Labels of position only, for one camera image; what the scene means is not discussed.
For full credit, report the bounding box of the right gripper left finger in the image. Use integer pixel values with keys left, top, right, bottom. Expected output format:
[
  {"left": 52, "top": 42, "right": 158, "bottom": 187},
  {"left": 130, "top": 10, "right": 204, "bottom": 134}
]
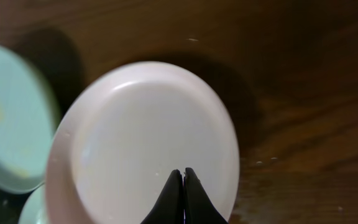
[{"left": 141, "top": 170, "right": 185, "bottom": 224}]

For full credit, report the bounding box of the green plate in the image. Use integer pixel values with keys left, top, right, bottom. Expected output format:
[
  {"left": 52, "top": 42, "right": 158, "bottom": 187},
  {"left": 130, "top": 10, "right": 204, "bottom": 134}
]
[
  {"left": 0, "top": 45, "right": 61, "bottom": 194},
  {"left": 18, "top": 185, "right": 49, "bottom": 224}
]

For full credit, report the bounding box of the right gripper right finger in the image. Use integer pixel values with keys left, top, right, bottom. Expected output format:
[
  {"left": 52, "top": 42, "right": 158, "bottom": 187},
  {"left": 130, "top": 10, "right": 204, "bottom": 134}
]
[{"left": 183, "top": 167, "right": 227, "bottom": 224}]

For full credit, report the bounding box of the pink white plate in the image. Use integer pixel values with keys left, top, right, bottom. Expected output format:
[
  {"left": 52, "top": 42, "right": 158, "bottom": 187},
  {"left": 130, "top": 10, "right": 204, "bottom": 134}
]
[{"left": 45, "top": 62, "right": 239, "bottom": 223}]

